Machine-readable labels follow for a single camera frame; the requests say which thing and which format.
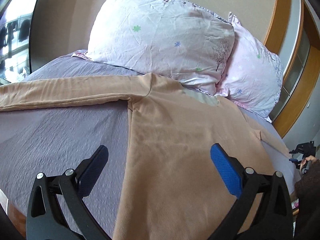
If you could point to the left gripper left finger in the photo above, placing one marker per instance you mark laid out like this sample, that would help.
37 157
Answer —
45 219

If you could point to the purple textured bedsheet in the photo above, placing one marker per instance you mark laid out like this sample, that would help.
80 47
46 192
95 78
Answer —
52 140

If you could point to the left floral white pillow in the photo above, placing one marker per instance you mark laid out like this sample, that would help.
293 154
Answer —
172 38

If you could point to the right floral pink pillow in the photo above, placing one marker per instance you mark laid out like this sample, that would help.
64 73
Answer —
253 75

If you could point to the tan long-sleeve shirt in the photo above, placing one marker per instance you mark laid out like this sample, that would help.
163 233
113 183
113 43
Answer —
171 189

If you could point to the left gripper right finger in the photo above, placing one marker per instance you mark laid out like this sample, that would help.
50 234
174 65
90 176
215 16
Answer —
273 218

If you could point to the person's right hand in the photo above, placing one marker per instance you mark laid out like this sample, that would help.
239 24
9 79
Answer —
308 159

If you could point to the wooden headboard frame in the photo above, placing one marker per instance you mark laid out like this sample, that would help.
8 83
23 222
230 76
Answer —
293 34

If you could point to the dark window frame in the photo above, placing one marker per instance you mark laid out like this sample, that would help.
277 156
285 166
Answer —
32 47

